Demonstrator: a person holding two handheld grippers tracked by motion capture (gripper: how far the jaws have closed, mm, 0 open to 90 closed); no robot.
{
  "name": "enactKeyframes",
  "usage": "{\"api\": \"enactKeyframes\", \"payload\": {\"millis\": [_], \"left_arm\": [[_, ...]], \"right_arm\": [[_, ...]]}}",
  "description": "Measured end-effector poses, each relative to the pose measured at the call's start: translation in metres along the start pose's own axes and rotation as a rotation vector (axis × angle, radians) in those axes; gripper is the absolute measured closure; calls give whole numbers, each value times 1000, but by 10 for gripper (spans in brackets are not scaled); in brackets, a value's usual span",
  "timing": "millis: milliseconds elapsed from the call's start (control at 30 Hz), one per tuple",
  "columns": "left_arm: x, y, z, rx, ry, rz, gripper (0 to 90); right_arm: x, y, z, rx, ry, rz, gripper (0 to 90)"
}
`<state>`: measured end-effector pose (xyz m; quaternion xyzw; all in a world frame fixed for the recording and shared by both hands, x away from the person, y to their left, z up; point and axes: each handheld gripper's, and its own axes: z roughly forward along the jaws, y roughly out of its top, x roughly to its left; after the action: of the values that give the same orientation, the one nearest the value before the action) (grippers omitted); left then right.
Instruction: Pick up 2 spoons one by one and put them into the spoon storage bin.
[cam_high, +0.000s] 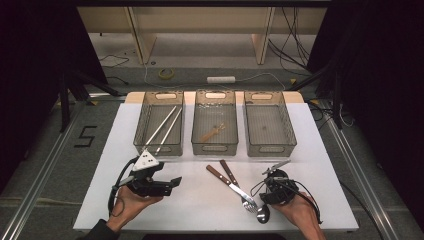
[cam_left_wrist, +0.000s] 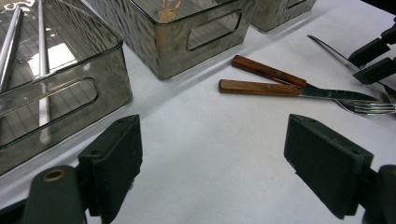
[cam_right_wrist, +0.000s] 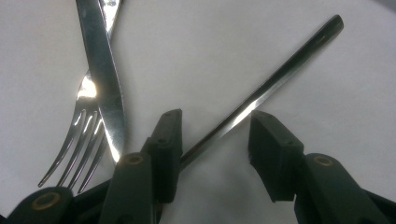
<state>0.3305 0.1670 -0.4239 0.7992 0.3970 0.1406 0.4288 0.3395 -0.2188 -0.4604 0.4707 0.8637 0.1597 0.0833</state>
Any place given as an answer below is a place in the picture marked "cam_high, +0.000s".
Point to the translucent grey plastic bin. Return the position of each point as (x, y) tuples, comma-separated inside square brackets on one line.
[(215, 110), (268, 128), (150, 110)]

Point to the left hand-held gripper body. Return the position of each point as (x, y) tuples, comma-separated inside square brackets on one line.
[(145, 161)]

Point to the person's right hand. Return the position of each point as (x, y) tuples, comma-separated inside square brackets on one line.
[(303, 210)]

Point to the aluminium floor rail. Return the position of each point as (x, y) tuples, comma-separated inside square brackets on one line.
[(365, 186), (33, 196)]

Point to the black metal stand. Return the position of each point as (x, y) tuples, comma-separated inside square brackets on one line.
[(337, 100), (65, 103)]

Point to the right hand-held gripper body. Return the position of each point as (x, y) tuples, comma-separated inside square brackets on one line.
[(281, 188)]

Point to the light wooden desk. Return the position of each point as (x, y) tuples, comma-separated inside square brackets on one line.
[(200, 20)]

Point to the yellow tape roll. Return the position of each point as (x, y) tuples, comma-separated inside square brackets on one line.
[(159, 73)]

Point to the silver metal spoon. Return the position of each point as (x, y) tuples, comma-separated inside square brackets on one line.
[(262, 215)]

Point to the white power strip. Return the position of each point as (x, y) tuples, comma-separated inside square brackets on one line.
[(220, 79)]

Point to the person's left hand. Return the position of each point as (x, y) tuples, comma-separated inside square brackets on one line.
[(128, 205)]

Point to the black curtain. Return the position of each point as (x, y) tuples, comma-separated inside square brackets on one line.
[(33, 66), (383, 66)]

